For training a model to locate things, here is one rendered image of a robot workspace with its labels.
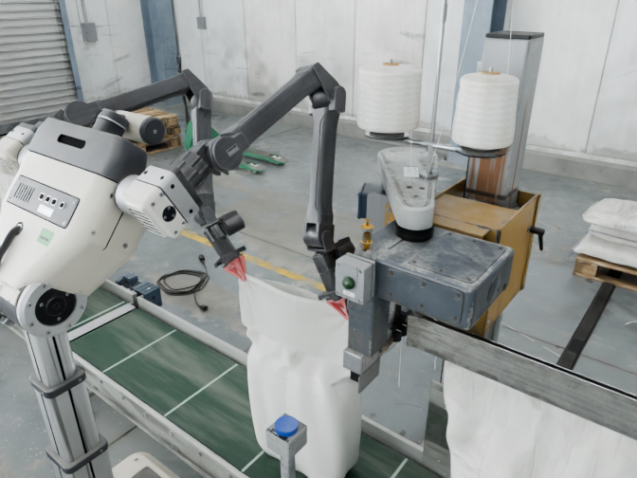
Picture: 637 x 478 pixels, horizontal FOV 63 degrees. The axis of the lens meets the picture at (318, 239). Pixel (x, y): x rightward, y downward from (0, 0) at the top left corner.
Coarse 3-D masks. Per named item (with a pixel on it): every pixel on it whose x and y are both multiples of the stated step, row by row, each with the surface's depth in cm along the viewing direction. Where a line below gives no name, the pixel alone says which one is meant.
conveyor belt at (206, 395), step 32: (128, 320) 260; (96, 352) 237; (128, 352) 237; (160, 352) 237; (192, 352) 236; (128, 384) 217; (160, 384) 217; (192, 384) 217; (224, 384) 217; (192, 416) 201; (224, 416) 201; (224, 448) 187; (256, 448) 187; (384, 448) 187
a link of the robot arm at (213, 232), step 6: (216, 222) 170; (222, 222) 168; (210, 228) 166; (216, 228) 166; (222, 228) 171; (210, 234) 166; (216, 234) 165; (222, 234) 166; (210, 240) 166; (216, 240) 165
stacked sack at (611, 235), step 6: (594, 228) 370; (600, 228) 368; (606, 228) 365; (594, 234) 371; (600, 234) 368; (606, 234) 363; (612, 234) 362; (618, 234) 360; (624, 234) 358; (630, 234) 356; (606, 240) 368; (612, 240) 364; (618, 240) 361; (624, 240) 358; (630, 240) 354; (636, 240) 353; (636, 246) 354
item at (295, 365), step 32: (256, 288) 164; (288, 288) 160; (256, 320) 170; (288, 320) 158; (320, 320) 153; (256, 352) 169; (288, 352) 162; (320, 352) 158; (256, 384) 172; (288, 384) 162; (320, 384) 154; (352, 384) 157; (256, 416) 178; (320, 416) 158; (352, 416) 161; (320, 448) 163; (352, 448) 168
